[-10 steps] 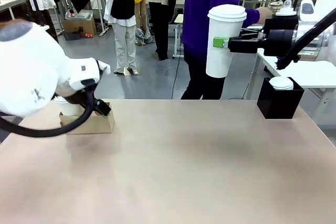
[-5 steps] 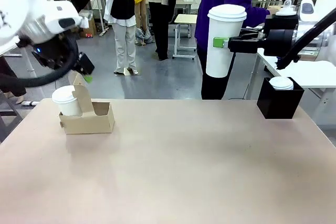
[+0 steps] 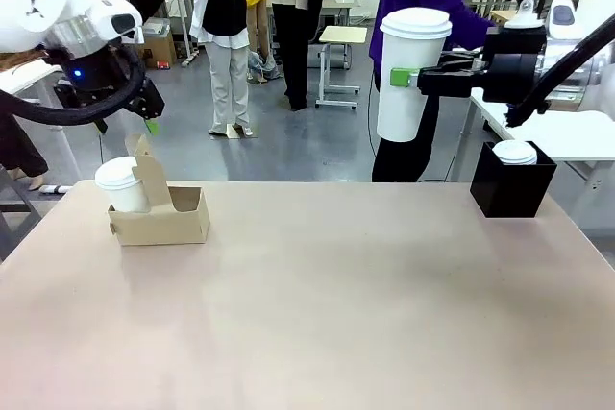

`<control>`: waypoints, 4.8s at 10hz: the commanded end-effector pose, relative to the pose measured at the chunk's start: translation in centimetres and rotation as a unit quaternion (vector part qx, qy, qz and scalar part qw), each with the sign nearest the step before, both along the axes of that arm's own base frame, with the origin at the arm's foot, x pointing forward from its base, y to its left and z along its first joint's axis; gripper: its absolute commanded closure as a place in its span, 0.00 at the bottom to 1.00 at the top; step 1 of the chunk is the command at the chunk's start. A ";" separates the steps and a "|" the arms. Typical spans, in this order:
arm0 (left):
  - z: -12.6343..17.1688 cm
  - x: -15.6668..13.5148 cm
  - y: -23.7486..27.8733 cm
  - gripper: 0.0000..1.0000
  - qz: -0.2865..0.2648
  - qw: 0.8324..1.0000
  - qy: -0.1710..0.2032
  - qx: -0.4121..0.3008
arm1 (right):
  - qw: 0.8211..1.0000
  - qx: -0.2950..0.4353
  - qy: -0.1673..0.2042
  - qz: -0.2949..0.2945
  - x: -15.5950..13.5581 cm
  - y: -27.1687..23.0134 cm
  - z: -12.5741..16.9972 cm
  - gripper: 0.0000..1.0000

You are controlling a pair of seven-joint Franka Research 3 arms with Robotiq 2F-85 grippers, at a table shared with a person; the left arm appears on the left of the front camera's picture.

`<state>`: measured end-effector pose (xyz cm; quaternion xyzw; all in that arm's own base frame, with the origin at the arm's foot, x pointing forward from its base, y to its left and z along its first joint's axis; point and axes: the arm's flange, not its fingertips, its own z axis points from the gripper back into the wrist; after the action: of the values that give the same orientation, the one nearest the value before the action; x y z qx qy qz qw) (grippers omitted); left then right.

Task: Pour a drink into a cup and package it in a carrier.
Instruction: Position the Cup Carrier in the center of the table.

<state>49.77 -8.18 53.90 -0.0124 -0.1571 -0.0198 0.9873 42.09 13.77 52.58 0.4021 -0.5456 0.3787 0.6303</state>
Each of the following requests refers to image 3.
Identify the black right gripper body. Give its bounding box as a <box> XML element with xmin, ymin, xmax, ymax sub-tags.
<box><xmin>480</xmin><ymin>24</ymin><xmax>550</xmax><ymax>106</ymax></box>

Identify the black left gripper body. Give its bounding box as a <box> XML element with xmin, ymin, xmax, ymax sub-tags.
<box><xmin>44</xmin><ymin>43</ymin><xmax>146</xmax><ymax>122</ymax></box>

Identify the tall white lidded paper cup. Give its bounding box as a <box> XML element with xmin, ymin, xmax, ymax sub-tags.
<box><xmin>375</xmin><ymin>7</ymin><xmax>455</xmax><ymax>144</ymax></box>

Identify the short white lidded paper cup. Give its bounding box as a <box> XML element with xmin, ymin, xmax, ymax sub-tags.
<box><xmin>93</xmin><ymin>156</ymin><xmax>153</xmax><ymax>215</ymax></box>

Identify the brown cardboard cup carrier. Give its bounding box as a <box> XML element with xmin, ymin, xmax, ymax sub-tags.
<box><xmin>107</xmin><ymin>133</ymin><xmax>211</xmax><ymax>247</ymax></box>

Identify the cardboard storage box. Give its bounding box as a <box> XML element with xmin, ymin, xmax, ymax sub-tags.
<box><xmin>136</xmin><ymin>17</ymin><xmax>178</xmax><ymax>70</ymax></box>

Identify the white table with brown item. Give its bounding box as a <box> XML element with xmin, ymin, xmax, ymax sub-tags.
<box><xmin>0</xmin><ymin>57</ymin><xmax>64</xmax><ymax>97</ymax></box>

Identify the large white table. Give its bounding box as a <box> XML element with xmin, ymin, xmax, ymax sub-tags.
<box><xmin>469</xmin><ymin>86</ymin><xmax>615</xmax><ymax>164</ymax></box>

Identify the person with white trousers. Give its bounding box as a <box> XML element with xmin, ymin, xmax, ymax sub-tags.
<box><xmin>188</xmin><ymin>0</ymin><xmax>257</xmax><ymax>138</ymax></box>

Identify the small beige rolling table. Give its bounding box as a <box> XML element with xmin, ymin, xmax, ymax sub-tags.
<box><xmin>314</xmin><ymin>25</ymin><xmax>369</xmax><ymax>111</ymax></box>

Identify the black square box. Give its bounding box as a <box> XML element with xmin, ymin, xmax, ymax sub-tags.
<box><xmin>469</xmin><ymin>140</ymin><xmax>559</xmax><ymax>219</ymax></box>

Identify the person in beige vest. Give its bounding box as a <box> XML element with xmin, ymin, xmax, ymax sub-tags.
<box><xmin>256</xmin><ymin>0</ymin><xmax>332</xmax><ymax>112</ymax></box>

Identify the black left arm cable sleeve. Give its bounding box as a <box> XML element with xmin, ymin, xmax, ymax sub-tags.
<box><xmin>0</xmin><ymin>44</ymin><xmax>146</xmax><ymax>127</ymax></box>

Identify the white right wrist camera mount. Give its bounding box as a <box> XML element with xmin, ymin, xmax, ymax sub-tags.
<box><xmin>502</xmin><ymin>0</ymin><xmax>548</xmax><ymax>30</ymax></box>

